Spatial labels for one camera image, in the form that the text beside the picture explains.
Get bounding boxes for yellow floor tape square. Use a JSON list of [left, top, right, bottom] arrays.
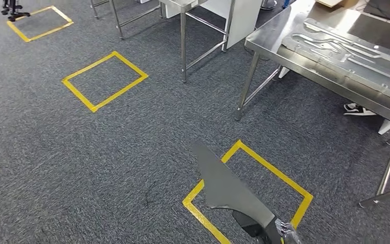
[[182, 139, 314, 244]]

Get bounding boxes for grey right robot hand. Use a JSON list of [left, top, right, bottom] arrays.
[[275, 218, 302, 244]]

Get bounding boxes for stamped sheet metal panel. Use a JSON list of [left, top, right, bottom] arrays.
[[277, 12, 390, 102]]

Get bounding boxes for steel table frame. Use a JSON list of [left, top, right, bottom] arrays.
[[90, 0, 165, 40]]

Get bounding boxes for black plastic plate part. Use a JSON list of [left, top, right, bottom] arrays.
[[190, 140, 285, 244]]

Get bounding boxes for black pad with yellow mark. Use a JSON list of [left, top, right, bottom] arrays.
[[363, 0, 390, 27]]

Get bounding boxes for stainless steel table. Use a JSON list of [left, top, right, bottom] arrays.
[[158, 0, 237, 83]]

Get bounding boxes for black wheeled stand base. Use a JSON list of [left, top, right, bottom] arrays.
[[1, 0, 31, 22]]

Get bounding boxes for person's foot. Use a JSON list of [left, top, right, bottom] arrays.
[[343, 102, 378, 117]]

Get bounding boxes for stainless steel workbench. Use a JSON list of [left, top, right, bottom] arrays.
[[234, 0, 390, 209]]

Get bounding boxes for white board panel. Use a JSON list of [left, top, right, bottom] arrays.
[[200, 0, 264, 50]]

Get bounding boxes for cardboard box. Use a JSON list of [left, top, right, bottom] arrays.
[[315, 0, 362, 10]]

